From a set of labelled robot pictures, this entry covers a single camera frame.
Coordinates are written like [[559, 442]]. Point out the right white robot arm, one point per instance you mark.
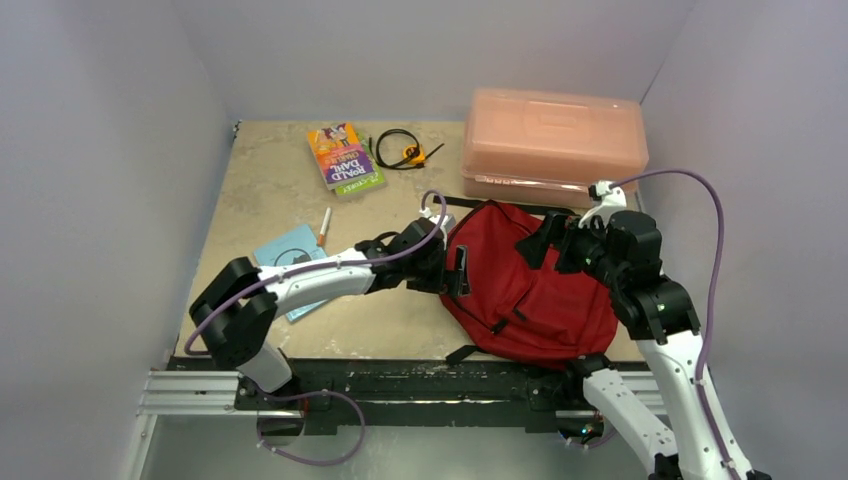
[[623, 255]]

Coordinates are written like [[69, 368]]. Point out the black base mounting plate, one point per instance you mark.
[[330, 393]]

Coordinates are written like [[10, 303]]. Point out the white orange pen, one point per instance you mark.
[[323, 230]]

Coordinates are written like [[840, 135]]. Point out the purple Roald Dahl book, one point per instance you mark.
[[340, 155]]

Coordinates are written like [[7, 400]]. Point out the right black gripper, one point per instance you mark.
[[563, 237]]

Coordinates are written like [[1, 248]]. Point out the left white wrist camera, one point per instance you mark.
[[446, 221]]

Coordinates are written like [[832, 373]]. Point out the light blue notebook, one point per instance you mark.
[[296, 246]]

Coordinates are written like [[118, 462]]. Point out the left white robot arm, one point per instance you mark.
[[234, 313]]

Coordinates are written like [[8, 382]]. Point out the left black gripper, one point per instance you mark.
[[438, 283]]

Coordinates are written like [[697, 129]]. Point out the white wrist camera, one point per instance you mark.
[[446, 221], [607, 199]]

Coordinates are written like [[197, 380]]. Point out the green paperback book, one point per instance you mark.
[[366, 184]]

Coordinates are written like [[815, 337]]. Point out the red student backpack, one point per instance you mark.
[[534, 317]]

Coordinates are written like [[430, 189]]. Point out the translucent orange plastic box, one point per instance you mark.
[[547, 148]]

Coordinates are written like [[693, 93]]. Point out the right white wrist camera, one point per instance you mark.
[[607, 199]]

